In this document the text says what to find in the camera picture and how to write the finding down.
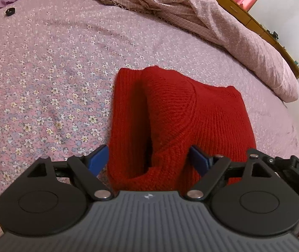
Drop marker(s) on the pink floral duvet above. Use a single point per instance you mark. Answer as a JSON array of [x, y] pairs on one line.
[[204, 18]]

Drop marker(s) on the wooden headboard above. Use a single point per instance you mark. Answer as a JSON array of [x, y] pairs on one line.
[[244, 18]]

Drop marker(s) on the small black device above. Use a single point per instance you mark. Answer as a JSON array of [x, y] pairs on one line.
[[275, 34]]

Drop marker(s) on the small black object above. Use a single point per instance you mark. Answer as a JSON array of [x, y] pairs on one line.
[[9, 11]]

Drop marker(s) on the red knit cardigan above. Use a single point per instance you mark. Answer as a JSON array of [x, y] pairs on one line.
[[191, 115]]

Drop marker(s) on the pink floral bedsheet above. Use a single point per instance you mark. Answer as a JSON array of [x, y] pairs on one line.
[[47, 71]]

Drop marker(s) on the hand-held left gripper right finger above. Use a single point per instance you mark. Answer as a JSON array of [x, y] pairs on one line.
[[198, 160]]

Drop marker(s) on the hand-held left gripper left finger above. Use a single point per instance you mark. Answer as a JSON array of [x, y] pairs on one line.
[[99, 158]]

